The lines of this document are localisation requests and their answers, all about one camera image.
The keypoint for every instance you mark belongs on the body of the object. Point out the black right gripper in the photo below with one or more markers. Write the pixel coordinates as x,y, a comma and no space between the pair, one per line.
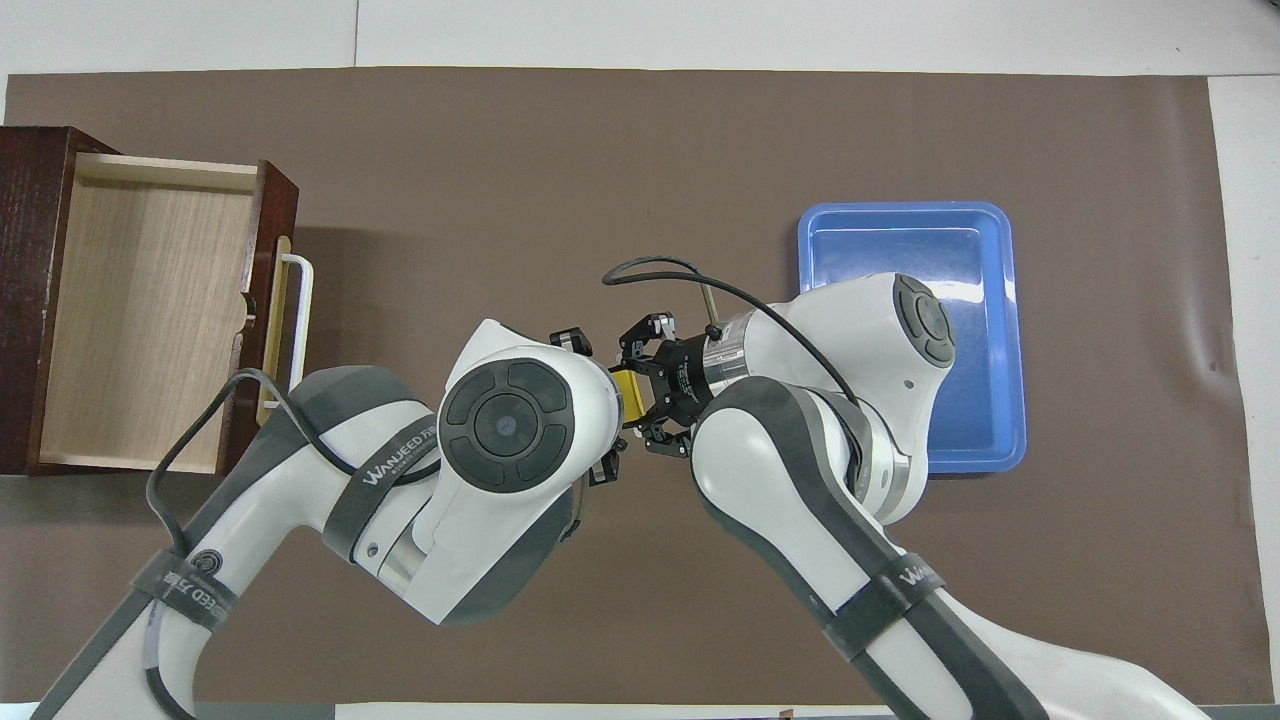
685,385

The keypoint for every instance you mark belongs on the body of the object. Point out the yellow cube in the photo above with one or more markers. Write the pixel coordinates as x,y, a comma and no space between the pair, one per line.
632,398

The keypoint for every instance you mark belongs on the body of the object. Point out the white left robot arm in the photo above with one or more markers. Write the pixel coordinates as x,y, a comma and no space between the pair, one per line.
400,500

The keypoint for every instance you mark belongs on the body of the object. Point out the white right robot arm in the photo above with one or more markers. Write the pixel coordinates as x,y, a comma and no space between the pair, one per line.
800,470

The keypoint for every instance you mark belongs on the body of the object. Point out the brown table mat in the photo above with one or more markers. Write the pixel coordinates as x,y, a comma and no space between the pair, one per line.
500,200

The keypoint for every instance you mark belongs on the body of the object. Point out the blue plastic tray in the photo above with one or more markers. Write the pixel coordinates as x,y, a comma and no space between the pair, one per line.
980,260

